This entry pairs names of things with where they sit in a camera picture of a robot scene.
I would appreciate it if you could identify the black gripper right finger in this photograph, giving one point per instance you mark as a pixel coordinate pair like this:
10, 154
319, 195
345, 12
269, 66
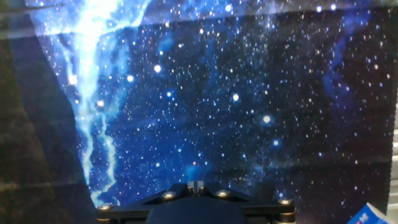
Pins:
264, 207

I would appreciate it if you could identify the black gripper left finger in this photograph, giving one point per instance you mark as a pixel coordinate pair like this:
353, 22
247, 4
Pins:
136, 207

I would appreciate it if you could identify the blue tissue pack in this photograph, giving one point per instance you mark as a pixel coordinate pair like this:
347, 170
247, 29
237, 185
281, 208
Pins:
368, 216

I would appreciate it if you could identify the galaxy and forest print cloth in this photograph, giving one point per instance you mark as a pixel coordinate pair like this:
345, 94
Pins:
202, 102

